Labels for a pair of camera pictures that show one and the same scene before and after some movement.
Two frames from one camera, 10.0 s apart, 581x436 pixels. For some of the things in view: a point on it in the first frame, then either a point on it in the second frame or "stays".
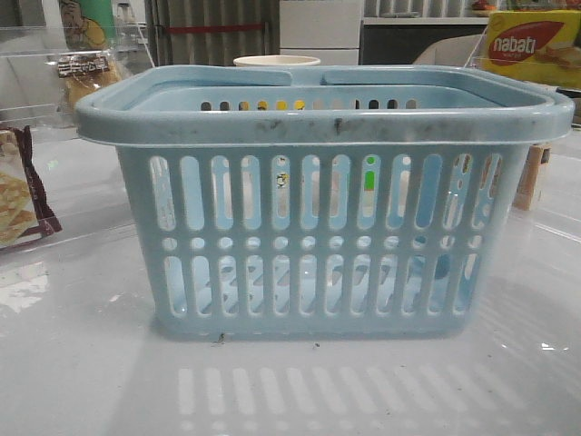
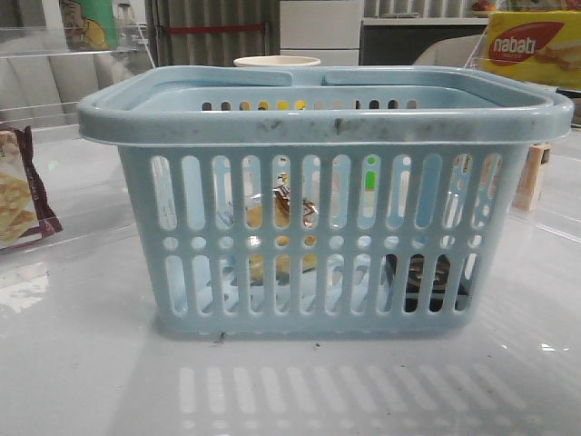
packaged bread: [83, 74] -> [281, 219]
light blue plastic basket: [369, 208] stays
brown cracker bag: [24, 211] stays
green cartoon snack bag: [89, 24] stays
